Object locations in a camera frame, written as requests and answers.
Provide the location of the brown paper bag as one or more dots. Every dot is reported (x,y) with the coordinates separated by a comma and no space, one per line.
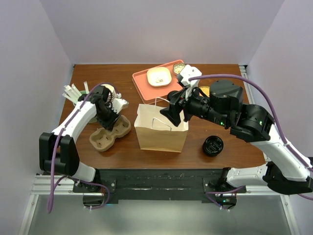
(155,132)

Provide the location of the small floral bowl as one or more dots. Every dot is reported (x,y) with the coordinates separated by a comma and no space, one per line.
(177,68)

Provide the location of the cardboard cup carrier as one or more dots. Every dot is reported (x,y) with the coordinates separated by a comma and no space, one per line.
(103,139)

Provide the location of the round woven yellow coaster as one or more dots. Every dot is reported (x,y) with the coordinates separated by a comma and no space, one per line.
(204,91)

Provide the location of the wrapped white straw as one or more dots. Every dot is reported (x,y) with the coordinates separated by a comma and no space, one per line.
(72,99)
(69,91)
(78,92)

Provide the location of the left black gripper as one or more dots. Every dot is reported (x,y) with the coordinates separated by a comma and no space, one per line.
(110,124)

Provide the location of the green straw holder cup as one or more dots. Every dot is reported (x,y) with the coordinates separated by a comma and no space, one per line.
(92,120)

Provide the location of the stack of black lids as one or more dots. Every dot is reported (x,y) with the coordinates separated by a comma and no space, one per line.
(212,146)

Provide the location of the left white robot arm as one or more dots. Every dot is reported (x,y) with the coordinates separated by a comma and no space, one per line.
(57,149)

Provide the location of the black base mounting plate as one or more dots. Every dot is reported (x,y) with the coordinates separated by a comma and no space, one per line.
(163,184)

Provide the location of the stack of paper cups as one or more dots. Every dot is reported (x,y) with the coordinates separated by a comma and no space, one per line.
(112,92)

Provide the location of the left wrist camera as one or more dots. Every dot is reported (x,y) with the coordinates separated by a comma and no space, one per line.
(118,104)

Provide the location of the cream square plate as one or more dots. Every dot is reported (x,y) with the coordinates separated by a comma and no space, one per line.
(159,77)

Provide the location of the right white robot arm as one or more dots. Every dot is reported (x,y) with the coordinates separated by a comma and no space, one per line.
(284,173)

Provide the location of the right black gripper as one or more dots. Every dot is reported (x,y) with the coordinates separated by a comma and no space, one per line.
(172,111)

